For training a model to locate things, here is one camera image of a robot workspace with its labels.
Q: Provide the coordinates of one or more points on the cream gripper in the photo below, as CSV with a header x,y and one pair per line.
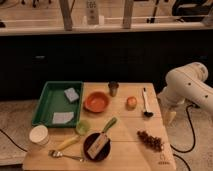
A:
x,y
168,115

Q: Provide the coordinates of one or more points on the dark grape bunch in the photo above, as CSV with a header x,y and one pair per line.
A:
x,y
154,143

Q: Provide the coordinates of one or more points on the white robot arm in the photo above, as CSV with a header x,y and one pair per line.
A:
x,y
185,83

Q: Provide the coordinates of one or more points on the red orange bowl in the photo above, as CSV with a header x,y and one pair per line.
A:
x,y
96,102

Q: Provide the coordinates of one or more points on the black white ladle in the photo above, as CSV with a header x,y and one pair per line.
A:
x,y
147,111

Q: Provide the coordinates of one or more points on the orange peach fruit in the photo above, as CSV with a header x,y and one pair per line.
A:
x,y
131,102

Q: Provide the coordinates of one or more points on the dark metal cup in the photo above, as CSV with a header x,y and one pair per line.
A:
x,y
113,88

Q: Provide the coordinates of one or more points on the black round plate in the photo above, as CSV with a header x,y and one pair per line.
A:
x,y
104,152

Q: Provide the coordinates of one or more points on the small green cup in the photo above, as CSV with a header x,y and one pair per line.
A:
x,y
82,127

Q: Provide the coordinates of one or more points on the blue grey sponge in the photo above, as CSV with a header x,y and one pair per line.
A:
x,y
71,94

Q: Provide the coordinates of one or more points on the grey folded cloth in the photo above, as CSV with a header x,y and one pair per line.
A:
x,y
62,117

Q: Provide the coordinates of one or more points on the green plastic tray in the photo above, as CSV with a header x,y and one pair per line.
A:
x,y
53,100

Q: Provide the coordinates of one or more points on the silver metal fork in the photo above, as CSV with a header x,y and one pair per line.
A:
x,y
58,154

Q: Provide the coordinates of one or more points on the white round container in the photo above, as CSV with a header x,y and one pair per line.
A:
x,y
39,135

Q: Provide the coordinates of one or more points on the green handled spatula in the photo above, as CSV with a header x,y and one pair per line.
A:
x,y
101,140

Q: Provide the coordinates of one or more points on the yellow handled utensil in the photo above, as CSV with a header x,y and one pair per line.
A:
x,y
66,143

